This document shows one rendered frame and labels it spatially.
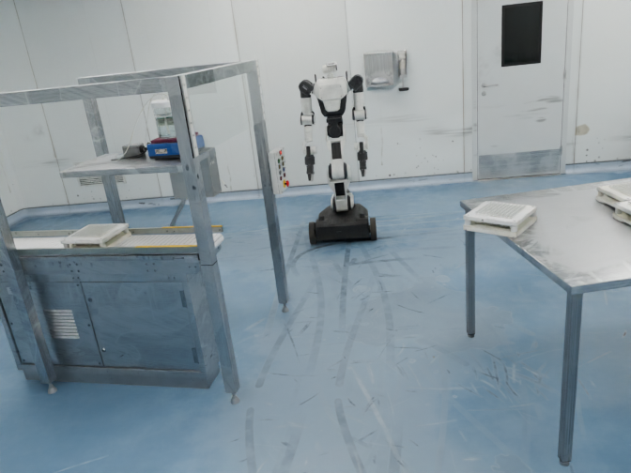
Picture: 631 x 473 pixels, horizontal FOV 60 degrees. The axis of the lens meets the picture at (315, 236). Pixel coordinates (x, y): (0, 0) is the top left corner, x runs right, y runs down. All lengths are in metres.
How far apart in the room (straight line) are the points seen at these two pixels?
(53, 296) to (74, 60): 4.07
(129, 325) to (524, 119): 4.74
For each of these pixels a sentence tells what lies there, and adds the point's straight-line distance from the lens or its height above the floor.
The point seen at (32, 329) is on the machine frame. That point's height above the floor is 0.41.
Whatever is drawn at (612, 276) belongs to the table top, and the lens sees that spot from 2.21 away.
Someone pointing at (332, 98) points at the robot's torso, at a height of 1.22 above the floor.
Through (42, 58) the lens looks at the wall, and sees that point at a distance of 7.10.
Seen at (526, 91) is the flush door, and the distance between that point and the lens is 6.42.
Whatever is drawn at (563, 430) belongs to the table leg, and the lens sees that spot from 2.47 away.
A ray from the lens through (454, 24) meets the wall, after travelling 6.22.
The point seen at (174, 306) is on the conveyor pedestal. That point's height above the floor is 0.50.
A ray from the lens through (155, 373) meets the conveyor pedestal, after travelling 3.19.
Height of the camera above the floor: 1.73
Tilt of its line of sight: 20 degrees down
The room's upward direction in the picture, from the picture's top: 6 degrees counter-clockwise
